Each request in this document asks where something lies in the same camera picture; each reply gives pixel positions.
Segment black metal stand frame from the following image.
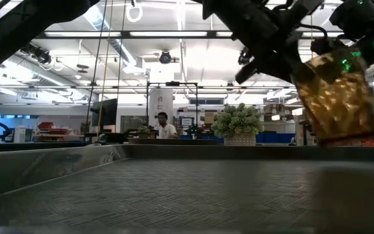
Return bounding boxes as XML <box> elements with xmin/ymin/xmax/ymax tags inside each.
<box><xmin>145</xmin><ymin>81</ymin><xmax>199</xmax><ymax>135</ymax></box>

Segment yellow hanging cable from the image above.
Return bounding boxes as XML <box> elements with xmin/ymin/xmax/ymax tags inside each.
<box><xmin>96</xmin><ymin>0</ymin><xmax>114</xmax><ymax>135</ymax></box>

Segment small green potted plant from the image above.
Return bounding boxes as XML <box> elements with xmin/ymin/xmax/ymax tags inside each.
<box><xmin>136</xmin><ymin>125</ymin><xmax>151</xmax><ymax>139</ymax></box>

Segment black plastic tray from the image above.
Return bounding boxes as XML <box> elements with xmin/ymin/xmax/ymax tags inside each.
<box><xmin>0</xmin><ymin>144</ymin><xmax>374</xmax><ymax>234</ymax></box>

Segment round black ceiling camera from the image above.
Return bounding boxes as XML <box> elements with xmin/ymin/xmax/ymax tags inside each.
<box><xmin>158</xmin><ymin>49</ymin><xmax>173</xmax><ymax>65</ymax></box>

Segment black hanging cable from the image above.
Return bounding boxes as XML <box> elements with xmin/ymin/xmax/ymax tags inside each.
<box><xmin>85</xmin><ymin>0</ymin><xmax>108</xmax><ymax>131</ymax></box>

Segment person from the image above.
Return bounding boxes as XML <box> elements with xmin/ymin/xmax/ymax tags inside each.
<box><xmin>156</xmin><ymin>111</ymin><xmax>179</xmax><ymax>140</ymax></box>

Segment red storage bins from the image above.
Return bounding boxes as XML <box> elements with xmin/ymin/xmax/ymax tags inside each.
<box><xmin>36</xmin><ymin>121</ymin><xmax>71</xmax><ymax>136</ymax></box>

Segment long ceiling light strip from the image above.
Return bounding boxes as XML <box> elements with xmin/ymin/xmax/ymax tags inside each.
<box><xmin>129</xmin><ymin>31</ymin><xmax>208</xmax><ymax>38</ymax></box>
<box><xmin>44</xmin><ymin>31</ymin><xmax>122</xmax><ymax>38</ymax></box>

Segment white printed pillar banner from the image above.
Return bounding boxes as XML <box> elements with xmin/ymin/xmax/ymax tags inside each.
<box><xmin>148</xmin><ymin>88</ymin><xmax>174</xmax><ymax>128</ymax></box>

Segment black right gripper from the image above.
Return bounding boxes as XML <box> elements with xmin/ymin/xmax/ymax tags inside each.
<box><xmin>201</xmin><ymin>0</ymin><xmax>345</xmax><ymax>85</ymax></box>

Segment black monitor screen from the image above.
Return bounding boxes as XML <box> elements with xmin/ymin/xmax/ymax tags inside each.
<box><xmin>90</xmin><ymin>98</ymin><xmax>119</xmax><ymax>128</ymax></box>

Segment amber textured glass cup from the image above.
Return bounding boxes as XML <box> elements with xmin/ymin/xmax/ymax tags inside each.
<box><xmin>294</xmin><ymin>47</ymin><xmax>374</xmax><ymax>146</ymax></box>

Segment white hanging cable ring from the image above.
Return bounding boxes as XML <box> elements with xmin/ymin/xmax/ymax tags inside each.
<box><xmin>125</xmin><ymin>1</ymin><xmax>143</xmax><ymax>23</ymax></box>

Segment blue storage bins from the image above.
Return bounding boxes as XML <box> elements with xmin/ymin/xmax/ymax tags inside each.
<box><xmin>255</xmin><ymin>132</ymin><xmax>297</xmax><ymax>144</ymax></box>

